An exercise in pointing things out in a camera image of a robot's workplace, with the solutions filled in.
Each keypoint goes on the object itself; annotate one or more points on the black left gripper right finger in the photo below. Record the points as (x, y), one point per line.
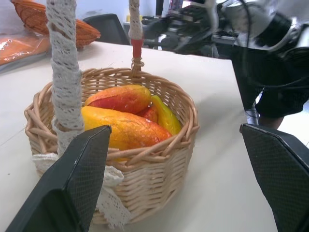
(285, 178)

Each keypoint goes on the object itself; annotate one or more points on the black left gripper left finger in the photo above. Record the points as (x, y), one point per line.
(72, 183)

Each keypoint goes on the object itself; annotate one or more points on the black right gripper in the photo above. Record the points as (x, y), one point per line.
(193, 24)

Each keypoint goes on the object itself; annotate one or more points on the orange woven basket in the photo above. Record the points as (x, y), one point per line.
(33, 17)

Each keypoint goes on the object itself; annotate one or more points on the large orange yellow mango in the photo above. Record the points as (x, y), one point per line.
(135, 131)

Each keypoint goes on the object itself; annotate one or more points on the black office chair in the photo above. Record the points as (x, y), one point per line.
(108, 27)

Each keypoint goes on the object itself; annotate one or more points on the yellow-green mango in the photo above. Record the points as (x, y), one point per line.
(166, 116)

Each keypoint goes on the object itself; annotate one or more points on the red orange mango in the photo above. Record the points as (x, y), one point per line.
(120, 97)

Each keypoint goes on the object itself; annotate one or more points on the small red mango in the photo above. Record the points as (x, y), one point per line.
(150, 114)

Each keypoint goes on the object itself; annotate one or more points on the orange item in plastic bag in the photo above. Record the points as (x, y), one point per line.
(21, 48)

